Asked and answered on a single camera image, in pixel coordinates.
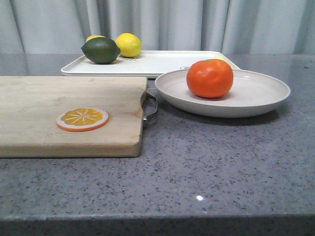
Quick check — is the orange fruit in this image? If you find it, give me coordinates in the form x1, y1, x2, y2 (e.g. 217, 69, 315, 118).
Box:
186, 59, 233, 98

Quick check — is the beige round plate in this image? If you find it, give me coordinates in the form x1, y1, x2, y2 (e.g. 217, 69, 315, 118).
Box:
155, 69, 290, 118

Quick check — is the white rectangular tray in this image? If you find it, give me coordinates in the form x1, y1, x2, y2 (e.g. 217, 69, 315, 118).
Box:
61, 50, 241, 79

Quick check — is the orange slice disc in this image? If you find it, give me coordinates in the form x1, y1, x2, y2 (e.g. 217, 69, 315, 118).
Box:
56, 108, 110, 132

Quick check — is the yellow lemon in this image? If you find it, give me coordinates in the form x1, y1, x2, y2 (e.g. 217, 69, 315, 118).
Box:
116, 32, 142, 58
86, 35, 105, 42

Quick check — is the yellow plastic utensil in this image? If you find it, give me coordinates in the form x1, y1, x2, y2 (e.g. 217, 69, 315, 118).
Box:
215, 54, 240, 70

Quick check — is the green lime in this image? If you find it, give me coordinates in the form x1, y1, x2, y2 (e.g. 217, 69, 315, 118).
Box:
81, 37, 121, 64

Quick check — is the rear yellow lemon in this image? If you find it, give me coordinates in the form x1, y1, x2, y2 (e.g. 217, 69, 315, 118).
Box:
86, 35, 105, 42

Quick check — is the wooden cutting board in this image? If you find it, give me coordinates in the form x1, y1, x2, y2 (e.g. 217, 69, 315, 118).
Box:
0, 76, 147, 158

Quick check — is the grey curtain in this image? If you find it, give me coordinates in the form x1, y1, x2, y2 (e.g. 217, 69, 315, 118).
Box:
0, 0, 315, 55

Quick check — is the metal cutting board handle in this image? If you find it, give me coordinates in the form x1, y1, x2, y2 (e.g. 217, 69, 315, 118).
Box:
141, 91, 158, 128

